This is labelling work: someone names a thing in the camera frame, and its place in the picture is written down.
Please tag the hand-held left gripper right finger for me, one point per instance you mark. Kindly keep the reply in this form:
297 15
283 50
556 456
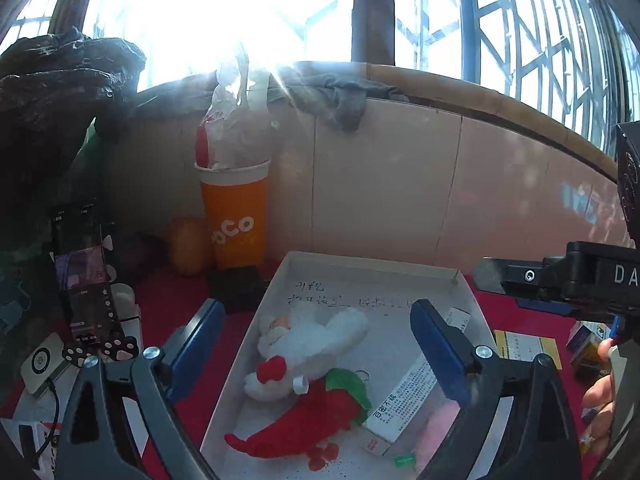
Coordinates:
437 350

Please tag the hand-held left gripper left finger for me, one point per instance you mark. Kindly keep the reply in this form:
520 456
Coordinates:
192 345

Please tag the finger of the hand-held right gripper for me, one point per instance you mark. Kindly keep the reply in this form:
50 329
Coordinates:
530 276

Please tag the white blue yellow carton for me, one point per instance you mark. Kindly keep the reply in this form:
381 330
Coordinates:
582 332

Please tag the long white medicine carton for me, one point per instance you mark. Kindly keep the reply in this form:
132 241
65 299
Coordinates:
400 400

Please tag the yellow green carton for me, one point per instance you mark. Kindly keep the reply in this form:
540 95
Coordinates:
525 347

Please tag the white cardboard box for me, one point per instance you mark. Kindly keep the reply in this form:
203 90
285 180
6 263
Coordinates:
320 280

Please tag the person's right hand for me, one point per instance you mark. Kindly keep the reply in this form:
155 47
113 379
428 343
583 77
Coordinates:
597 392

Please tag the paw print phone holder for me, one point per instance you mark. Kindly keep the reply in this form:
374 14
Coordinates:
120 347

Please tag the small black box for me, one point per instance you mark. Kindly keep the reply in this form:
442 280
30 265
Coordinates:
237 287

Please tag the orange fruit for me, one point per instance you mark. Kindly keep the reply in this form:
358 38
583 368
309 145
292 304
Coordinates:
189 247

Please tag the small green tag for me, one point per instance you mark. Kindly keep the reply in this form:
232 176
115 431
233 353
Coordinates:
404 460

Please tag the white plush toy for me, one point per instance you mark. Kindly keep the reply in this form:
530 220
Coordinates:
320 335

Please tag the black smartphone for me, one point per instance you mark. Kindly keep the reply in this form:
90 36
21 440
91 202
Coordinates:
85 285

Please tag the orange paper cup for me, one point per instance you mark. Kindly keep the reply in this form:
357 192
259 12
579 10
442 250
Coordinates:
232 225

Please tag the red chili plush toy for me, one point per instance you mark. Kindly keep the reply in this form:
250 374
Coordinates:
310 415

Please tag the white power bank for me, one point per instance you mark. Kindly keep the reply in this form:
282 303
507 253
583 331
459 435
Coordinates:
42 365

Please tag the white printed paper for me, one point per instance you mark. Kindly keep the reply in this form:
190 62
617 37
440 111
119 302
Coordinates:
27 412

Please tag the white plastic bag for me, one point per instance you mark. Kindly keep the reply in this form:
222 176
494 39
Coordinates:
235 130

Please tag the metal window grille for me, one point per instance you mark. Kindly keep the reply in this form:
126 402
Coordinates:
525 35

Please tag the grey cloth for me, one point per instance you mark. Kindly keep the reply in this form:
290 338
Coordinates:
345 105

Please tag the black plastic bag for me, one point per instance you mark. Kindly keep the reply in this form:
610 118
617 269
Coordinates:
50 100

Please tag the window post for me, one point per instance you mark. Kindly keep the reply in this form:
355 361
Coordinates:
372 10

